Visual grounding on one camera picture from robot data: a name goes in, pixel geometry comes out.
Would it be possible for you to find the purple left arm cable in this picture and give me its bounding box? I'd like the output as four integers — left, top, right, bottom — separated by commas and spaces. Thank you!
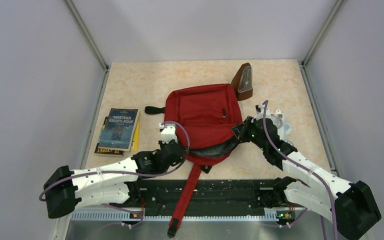
38, 120, 191, 229

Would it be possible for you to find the white blister pack item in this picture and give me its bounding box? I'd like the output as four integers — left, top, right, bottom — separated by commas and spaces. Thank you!
269, 109, 287, 140

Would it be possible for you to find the black colourful story book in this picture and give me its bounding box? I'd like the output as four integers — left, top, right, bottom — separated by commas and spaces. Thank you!
94, 116, 124, 157

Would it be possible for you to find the aluminium frame rail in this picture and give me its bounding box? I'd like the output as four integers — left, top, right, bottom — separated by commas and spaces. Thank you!
299, 0, 347, 177
62, 0, 111, 190

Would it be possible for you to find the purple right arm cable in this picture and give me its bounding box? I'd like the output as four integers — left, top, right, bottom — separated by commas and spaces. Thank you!
261, 99, 340, 240

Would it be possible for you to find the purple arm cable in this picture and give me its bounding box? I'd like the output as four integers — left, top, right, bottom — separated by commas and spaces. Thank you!
261, 99, 340, 240
38, 120, 191, 229

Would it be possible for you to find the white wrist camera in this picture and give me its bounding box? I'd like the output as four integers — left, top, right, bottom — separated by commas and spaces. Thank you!
255, 101, 271, 116
158, 122, 178, 144

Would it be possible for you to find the aluminium frame rail left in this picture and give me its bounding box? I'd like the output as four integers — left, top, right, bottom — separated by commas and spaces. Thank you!
62, 0, 111, 190

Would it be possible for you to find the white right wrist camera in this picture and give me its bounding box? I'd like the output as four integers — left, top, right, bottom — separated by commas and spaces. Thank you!
255, 101, 271, 116

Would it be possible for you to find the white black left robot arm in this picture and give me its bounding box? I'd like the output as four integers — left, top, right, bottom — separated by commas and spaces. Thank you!
39, 140, 189, 219

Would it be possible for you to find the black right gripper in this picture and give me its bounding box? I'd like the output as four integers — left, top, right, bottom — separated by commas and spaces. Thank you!
232, 115, 268, 151

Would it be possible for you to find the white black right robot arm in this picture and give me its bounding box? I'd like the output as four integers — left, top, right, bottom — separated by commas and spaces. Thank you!
231, 116, 382, 240

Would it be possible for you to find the light blue packaged item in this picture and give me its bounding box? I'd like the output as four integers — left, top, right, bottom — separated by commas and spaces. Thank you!
283, 124, 293, 137

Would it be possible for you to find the red student backpack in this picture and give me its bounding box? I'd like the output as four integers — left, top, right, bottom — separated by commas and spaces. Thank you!
144, 83, 243, 238

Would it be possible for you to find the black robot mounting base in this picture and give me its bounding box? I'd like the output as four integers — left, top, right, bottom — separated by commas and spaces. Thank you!
77, 178, 342, 220

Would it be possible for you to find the Nineteen Eighty-Four blue book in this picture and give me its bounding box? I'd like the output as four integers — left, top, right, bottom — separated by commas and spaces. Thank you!
98, 108, 140, 152

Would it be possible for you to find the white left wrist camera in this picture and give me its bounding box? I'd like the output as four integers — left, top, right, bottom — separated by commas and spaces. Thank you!
158, 122, 178, 144

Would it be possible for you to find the aluminium frame rail right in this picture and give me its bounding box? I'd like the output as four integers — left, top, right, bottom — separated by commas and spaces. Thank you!
299, 0, 347, 177

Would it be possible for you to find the yellow book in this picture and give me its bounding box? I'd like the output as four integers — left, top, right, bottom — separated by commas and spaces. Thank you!
130, 115, 141, 152

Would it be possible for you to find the brown wooden metronome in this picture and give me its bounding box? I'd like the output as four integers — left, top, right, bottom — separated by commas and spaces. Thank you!
230, 62, 253, 101

